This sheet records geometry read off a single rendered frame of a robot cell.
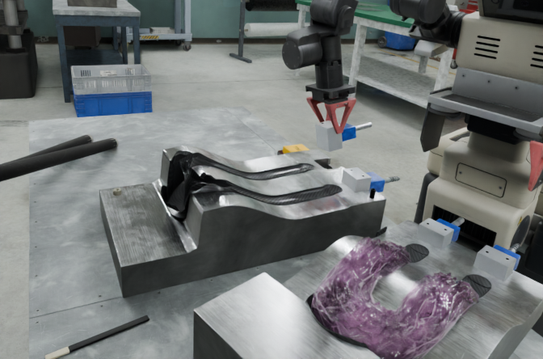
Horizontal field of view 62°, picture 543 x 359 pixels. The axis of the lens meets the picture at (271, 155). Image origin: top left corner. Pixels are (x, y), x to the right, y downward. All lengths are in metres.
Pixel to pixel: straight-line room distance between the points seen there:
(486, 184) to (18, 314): 1.69
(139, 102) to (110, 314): 3.32
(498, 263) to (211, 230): 0.46
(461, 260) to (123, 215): 0.59
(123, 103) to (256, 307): 3.48
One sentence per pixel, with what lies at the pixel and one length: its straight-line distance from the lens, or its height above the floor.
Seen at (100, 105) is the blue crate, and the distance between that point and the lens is 3.95.
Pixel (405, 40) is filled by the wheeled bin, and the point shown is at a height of 0.21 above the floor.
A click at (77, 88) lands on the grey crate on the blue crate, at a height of 0.27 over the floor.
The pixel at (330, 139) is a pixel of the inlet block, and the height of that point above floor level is 0.96.
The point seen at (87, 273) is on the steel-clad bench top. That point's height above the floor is 0.80.
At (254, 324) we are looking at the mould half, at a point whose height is 0.91.
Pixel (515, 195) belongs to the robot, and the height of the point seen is 0.84.
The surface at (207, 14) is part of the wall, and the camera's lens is 7.45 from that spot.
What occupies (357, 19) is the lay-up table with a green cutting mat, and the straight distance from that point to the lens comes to 4.73.
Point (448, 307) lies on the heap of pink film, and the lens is 0.65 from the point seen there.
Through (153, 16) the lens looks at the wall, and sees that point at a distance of 7.27.
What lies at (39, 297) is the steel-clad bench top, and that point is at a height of 0.80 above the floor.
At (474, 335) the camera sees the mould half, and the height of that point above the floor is 0.89.
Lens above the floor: 1.30
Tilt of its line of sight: 23 degrees down
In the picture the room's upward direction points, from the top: 5 degrees clockwise
